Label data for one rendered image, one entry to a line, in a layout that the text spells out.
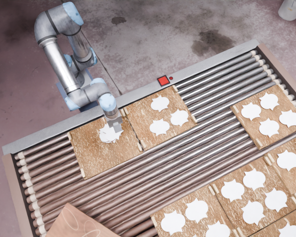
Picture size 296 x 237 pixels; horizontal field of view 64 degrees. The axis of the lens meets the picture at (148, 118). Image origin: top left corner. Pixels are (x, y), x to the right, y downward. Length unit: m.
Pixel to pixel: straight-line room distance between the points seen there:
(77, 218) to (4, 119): 1.90
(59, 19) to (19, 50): 2.30
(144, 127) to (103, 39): 1.90
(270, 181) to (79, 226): 1.17
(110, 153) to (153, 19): 2.30
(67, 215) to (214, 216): 0.84
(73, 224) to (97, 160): 0.40
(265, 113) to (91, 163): 1.24
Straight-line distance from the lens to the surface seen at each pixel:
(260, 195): 1.66
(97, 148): 1.60
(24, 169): 1.75
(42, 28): 1.28
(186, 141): 1.62
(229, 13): 3.71
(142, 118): 1.63
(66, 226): 1.48
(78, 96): 1.22
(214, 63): 1.95
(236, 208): 1.60
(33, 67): 3.30
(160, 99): 1.69
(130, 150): 1.57
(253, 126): 1.77
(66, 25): 1.28
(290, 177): 1.77
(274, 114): 1.87
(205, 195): 1.56
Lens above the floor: 2.45
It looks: 68 degrees down
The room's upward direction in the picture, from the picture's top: 1 degrees counter-clockwise
